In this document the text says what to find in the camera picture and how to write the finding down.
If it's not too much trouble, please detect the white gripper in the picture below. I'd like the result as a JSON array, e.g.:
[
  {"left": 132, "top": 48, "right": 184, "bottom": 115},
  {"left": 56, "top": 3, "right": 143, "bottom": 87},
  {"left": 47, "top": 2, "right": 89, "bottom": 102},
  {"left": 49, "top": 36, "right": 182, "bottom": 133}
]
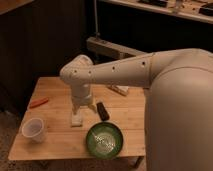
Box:
[{"left": 71, "top": 84, "right": 97, "bottom": 114}]

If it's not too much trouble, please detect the white sponge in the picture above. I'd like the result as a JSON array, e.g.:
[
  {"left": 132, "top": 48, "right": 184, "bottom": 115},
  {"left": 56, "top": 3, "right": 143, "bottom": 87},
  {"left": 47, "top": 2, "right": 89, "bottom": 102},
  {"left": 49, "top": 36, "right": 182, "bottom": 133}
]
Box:
[{"left": 71, "top": 113, "right": 83, "bottom": 127}]

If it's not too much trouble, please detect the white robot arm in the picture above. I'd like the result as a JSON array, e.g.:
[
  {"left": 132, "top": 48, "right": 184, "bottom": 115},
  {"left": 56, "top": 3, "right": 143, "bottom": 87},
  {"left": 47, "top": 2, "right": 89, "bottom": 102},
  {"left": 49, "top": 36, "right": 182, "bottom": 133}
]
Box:
[{"left": 60, "top": 48, "right": 213, "bottom": 171}]

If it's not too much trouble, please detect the dark brown bar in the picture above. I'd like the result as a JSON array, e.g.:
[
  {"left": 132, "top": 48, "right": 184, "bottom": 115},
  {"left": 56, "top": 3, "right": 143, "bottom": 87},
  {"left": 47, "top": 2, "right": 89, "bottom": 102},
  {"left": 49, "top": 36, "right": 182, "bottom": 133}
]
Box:
[{"left": 97, "top": 102, "right": 109, "bottom": 121}]

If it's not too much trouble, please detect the green bowl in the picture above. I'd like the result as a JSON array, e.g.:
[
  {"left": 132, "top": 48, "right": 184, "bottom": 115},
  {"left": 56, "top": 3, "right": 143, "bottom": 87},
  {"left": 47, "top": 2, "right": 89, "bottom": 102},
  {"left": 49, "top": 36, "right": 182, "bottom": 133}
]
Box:
[{"left": 86, "top": 122, "right": 124, "bottom": 159}]

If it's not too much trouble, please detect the orange carrot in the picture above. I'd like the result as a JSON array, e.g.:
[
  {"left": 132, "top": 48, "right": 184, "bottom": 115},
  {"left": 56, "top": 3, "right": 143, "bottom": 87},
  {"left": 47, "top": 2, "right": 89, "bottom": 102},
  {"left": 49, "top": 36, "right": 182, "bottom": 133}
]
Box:
[{"left": 29, "top": 98, "right": 49, "bottom": 108}]

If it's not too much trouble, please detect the white snack packet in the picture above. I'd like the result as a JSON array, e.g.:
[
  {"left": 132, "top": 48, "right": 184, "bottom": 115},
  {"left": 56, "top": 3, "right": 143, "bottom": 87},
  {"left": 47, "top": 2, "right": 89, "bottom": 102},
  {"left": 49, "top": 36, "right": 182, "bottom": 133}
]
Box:
[{"left": 108, "top": 85, "right": 129, "bottom": 96}]

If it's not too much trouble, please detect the wooden table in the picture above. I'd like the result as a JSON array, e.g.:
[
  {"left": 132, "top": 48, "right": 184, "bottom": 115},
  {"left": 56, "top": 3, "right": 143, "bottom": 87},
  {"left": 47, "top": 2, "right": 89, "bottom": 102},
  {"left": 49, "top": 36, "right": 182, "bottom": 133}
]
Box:
[{"left": 9, "top": 77, "right": 145, "bottom": 160}]

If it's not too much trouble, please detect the clear plastic cup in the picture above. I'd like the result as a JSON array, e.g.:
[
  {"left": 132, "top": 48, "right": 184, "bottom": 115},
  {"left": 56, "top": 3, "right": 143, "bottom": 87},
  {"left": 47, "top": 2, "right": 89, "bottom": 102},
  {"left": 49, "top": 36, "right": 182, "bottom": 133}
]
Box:
[{"left": 21, "top": 118, "right": 45, "bottom": 143}]

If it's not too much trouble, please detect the background shelf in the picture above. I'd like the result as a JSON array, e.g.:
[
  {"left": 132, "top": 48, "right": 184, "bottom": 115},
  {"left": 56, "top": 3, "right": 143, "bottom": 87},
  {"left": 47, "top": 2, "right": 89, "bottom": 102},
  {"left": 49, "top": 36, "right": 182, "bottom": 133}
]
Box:
[{"left": 101, "top": 0, "right": 213, "bottom": 24}]

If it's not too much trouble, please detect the grey metal rail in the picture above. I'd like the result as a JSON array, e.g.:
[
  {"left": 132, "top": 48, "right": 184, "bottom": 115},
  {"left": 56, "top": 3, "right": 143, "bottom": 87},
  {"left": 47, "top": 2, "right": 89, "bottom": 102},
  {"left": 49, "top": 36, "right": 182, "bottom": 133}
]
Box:
[{"left": 86, "top": 37, "right": 143, "bottom": 60}]

